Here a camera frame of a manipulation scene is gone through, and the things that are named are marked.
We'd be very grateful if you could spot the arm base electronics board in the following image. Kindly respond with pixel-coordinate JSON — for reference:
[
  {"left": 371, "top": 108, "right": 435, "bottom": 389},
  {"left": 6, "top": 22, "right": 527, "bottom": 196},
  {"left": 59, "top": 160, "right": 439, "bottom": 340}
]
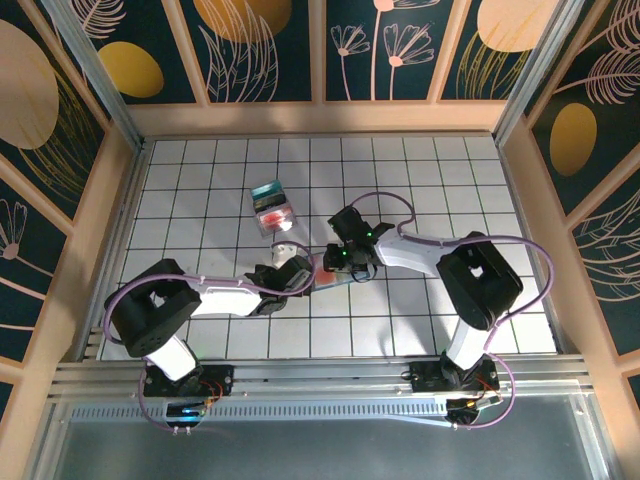
[
  {"left": 164, "top": 397, "right": 214, "bottom": 426},
  {"left": 446, "top": 394, "right": 501, "bottom": 427}
]

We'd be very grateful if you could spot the black plastic card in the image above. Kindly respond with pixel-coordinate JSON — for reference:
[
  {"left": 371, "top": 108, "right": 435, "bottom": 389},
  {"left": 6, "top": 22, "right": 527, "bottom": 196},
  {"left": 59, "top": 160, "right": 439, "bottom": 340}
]
[{"left": 253, "top": 195, "right": 290, "bottom": 212}]

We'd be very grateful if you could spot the teal plastic card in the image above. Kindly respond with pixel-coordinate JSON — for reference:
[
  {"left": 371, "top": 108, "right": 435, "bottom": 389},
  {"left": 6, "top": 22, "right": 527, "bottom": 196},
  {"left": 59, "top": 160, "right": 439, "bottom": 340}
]
[{"left": 249, "top": 182, "right": 284, "bottom": 202}]

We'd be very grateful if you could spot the clear acrylic box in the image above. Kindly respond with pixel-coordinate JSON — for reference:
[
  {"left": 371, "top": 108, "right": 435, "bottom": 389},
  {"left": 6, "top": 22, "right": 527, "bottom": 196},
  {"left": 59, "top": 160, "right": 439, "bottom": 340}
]
[{"left": 248, "top": 180, "right": 303, "bottom": 243}]

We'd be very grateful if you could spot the grey metal sheet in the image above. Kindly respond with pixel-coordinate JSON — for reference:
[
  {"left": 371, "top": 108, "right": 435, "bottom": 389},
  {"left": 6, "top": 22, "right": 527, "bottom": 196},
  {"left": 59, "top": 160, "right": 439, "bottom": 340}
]
[{"left": 49, "top": 418, "right": 601, "bottom": 480}]

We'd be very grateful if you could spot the thin black cable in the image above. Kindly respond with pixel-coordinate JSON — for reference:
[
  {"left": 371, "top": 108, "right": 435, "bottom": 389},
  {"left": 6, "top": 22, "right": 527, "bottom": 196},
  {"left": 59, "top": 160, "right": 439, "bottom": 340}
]
[{"left": 348, "top": 263, "right": 380, "bottom": 285}]

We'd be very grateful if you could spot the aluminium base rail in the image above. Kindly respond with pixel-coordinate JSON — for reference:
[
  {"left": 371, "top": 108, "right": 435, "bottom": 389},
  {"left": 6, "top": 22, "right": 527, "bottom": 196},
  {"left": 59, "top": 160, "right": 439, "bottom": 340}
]
[{"left": 49, "top": 354, "right": 591, "bottom": 402}]

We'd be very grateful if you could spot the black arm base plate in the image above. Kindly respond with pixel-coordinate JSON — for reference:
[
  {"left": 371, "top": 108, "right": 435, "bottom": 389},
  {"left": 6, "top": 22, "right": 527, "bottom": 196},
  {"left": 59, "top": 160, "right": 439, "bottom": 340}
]
[
  {"left": 142, "top": 363, "right": 236, "bottom": 401},
  {"left": 408, "top": 358, "right": 501, "bottom": 397}
]

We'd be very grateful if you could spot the perforated metal cable duct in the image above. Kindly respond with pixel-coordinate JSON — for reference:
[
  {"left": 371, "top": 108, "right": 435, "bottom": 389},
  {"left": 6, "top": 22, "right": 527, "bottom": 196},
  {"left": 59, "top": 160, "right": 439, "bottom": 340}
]
[{"left": 69, "top": 401, "right": 451, "bottom": 424}]

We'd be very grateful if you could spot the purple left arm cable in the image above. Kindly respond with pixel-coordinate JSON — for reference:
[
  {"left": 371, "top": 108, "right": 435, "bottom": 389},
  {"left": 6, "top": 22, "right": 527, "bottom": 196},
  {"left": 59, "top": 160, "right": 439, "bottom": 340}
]
[{"left": 103, "top": 241, "right": 306, "bottom": 434}]

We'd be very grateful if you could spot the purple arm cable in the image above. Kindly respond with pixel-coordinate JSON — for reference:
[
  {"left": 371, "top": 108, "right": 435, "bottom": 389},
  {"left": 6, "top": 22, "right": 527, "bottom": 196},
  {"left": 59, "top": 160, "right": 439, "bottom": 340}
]
[
  {"left": 347, "top": 191, "right": 556, "bottom": 431},
  {"left": 103, "top": 241, "right": 306, "bottom": 434}
]

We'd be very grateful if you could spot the aluminium table side rail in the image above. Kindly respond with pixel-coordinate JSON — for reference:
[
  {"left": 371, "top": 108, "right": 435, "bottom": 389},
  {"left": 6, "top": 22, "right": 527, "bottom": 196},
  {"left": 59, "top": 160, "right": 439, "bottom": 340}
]
[
  {"left": 79, "top": 139, "right": 151, "bottom": 361},
  {"left": 498, "top": 141, "right": 569, "bottom": 354}
]

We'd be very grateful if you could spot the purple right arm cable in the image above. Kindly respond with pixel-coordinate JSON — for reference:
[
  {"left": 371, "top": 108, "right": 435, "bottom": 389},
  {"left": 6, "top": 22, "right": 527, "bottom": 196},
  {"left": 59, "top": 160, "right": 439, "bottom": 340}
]
[{"left": 347, "top": 191, "right": 556, "bottom": 431}]

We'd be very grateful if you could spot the aluminium frame post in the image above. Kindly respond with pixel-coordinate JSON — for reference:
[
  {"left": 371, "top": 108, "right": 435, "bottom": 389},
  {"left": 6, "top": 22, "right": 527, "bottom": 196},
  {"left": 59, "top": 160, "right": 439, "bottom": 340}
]
[
  {"left": 42, "top": 0, "right": 147, "bottom": 151},
  {"left": 492, "top": 0, "right": 587, "bottom": 146}
]

